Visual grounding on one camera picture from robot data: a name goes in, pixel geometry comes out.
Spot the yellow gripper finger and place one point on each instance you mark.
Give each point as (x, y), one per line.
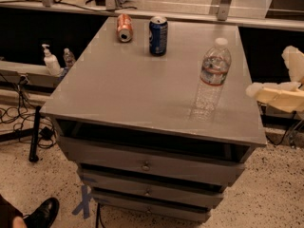
(294, 62)
(287, 96)

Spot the clear plastic water bottle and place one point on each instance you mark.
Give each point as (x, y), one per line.
(213, 73)

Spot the blue soda can upright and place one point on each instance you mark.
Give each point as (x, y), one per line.
(158, 31)

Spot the small clear bottle on shelf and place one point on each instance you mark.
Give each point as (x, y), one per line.
(69, 58)

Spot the white pump dispenser bottle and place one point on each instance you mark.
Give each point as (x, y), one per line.
(51, 61)

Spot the top grey drawer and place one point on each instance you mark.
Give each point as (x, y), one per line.
(150, 162)

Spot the grey drawer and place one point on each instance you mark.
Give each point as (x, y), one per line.
(150, 162)
(155, 191)
(152, 206)

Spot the grey drawer cabinet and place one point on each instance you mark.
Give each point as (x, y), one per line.
(119, 93)

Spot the bottom grey drawer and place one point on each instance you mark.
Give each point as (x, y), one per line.
(152, 206)

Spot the middle grey drawer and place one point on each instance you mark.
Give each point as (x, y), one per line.
(155, 191)

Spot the orange soda can lying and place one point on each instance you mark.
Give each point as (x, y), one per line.
(124, 28)

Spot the blue tape cross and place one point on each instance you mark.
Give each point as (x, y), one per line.
(83, 206)

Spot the black stand leg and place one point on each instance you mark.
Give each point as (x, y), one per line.
(34, 140)

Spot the black leather shoe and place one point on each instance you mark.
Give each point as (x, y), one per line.
(44, 215)

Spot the metal railing frame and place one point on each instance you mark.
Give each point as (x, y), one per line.
(244, 13)

